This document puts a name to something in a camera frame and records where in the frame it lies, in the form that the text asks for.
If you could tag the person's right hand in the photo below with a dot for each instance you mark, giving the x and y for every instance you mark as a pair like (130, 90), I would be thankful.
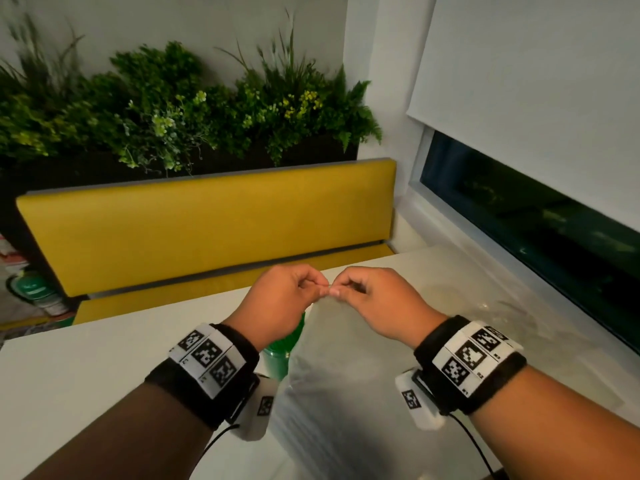
(390, 304)

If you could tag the person's left hand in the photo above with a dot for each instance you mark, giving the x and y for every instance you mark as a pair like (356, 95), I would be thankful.
(275, 304)

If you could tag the clear round plastic cup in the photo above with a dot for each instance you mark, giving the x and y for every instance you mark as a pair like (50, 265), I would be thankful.
(277, 364)

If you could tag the frosted clear plastic bag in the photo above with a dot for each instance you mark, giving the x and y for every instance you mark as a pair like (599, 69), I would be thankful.
(350, 354)

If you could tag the thin clear plastic bag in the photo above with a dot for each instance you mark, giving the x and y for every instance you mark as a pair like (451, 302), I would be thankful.
(500, 314)

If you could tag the stack of black straws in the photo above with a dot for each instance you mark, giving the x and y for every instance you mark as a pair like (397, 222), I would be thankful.
(320, 424)

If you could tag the person's left forearm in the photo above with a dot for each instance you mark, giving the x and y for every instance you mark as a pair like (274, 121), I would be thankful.
(125, 439)

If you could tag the person's right forearm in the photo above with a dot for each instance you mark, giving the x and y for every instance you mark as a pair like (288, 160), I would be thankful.
(560, 429)

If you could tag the black left wristband with markers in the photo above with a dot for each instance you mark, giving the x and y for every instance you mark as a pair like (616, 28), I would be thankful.
(205, 364)

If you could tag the yellow bench seat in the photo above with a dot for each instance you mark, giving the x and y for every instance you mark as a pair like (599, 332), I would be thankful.
(200, 229)

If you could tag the yellow bench seat cushion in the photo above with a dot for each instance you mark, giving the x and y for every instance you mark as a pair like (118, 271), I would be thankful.
(150, 297)

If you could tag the dark window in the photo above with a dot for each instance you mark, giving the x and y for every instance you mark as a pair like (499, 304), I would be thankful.
(550, 234)

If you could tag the white table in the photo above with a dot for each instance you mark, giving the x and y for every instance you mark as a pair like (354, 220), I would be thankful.
(75, 374)

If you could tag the green fire extinguisher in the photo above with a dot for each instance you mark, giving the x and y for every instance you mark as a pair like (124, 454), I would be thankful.
(35, 292)

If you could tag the white roller blind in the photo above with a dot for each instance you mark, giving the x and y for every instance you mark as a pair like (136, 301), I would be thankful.
(525, 94)

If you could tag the red and white sign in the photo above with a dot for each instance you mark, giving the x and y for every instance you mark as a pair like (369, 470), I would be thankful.
(10, 254)

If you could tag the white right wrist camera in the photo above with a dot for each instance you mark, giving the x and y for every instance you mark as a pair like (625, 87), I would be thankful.
(417, 399)

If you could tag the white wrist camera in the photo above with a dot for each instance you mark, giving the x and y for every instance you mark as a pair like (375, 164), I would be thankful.
(257, 409)
(417, 399)

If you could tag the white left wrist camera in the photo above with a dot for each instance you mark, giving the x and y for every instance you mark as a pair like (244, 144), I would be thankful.
(257, 409)

